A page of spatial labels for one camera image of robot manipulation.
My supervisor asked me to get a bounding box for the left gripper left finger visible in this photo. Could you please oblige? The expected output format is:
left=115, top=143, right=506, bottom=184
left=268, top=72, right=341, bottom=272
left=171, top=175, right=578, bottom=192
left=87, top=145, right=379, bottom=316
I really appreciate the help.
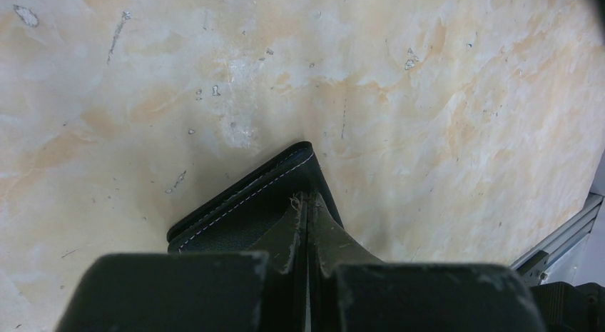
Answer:
left=57, top=193, right=307, bottom=331

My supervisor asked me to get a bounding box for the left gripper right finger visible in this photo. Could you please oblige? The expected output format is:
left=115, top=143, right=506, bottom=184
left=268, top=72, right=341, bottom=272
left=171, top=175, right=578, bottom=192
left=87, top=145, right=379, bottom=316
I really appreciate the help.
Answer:
left=307, top=193, right=546, bottom=331

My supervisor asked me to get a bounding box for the black leather card holder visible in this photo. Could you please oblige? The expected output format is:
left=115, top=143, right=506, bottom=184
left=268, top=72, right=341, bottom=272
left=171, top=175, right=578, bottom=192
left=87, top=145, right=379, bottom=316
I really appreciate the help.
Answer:
left=167, top=141, right=342, bottom=253

